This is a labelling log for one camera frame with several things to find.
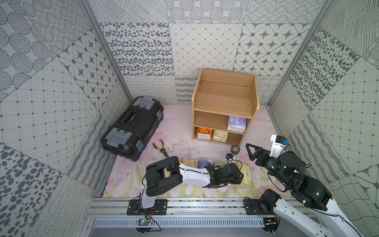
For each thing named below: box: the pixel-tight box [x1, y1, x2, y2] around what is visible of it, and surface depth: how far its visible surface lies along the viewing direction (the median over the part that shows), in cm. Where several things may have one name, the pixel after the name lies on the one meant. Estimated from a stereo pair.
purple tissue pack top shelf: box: [197, 157, 215, 169], surface depth 88 cm
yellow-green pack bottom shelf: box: [212, 130, 228, 143], surface depth 97 cm
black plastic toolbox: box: [100, 96, 164, 162], surface depth 88 cm
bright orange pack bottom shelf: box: [196, 126, 213, 141], surface depth 97 cm
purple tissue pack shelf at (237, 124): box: [227, 115, 247, 133], surface depth 83 cm
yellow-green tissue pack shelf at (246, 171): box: [239, 163, 253, 187], surface depth 81 cm
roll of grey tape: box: [230, 145, 241, 155], surface depth 96 cm
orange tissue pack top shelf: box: [182, 158, 199, 169], surface depth 86 cm
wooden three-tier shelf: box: [191, 68, 261, 147], surface depth 85 cm
